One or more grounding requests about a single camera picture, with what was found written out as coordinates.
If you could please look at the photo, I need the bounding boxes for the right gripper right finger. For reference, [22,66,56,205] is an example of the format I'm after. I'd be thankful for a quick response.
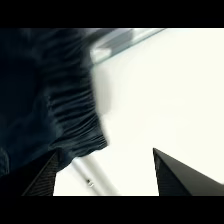
[152,147,224,197]

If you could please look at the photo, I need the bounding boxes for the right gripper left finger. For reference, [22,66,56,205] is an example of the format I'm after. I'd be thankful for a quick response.
[0,149,60,197]

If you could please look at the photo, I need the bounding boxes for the dark blue sweater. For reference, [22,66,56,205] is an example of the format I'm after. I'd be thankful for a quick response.
[0,28,109,179]

